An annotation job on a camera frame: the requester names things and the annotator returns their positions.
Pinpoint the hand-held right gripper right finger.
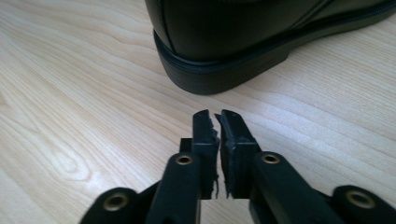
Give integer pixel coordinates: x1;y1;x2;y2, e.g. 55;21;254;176
214;109;262;200

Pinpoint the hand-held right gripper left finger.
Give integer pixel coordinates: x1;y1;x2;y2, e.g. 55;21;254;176
180;109;221;201

